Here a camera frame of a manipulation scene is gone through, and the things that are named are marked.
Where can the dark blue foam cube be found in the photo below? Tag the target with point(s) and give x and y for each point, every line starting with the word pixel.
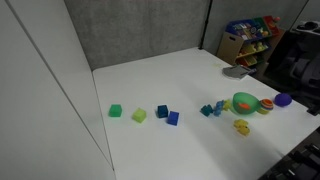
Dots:
pixel 162 111

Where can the grey metal plate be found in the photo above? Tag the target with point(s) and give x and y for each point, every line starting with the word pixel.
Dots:
pixel 237 71

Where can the yellow-green toy figure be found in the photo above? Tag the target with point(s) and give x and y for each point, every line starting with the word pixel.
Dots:
pixel 227 105

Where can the teal toy figure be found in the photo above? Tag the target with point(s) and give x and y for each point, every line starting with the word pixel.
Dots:
pixel 206 110

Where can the yellow toy duck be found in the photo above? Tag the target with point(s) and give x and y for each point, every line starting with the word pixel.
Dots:
pixel 241 127

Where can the striped stacking toy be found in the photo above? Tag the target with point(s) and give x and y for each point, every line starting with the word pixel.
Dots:
pixel 266 106

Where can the bright blue foam cube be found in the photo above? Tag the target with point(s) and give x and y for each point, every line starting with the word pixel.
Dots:
pixel 173 118

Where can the toy storage shelf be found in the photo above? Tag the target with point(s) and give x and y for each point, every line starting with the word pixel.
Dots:
pixel 248 40

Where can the blue toy figure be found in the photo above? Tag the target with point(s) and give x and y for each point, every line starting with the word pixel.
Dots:
pixel 219 107

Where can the green foam cube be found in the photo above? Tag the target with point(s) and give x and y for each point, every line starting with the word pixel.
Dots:
pixel 115 110

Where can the purple ball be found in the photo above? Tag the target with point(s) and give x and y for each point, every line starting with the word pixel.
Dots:
pixel 283 99

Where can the black pole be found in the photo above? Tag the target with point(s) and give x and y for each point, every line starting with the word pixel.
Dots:
pixel 205 24

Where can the orange toy piece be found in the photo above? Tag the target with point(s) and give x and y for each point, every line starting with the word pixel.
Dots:
pixel 244 106

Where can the lime foam cube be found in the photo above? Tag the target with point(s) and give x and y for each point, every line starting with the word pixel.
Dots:
pixel 139 115

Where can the green translucent bowl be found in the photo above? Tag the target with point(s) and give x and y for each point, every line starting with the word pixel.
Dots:
pixel 248 99

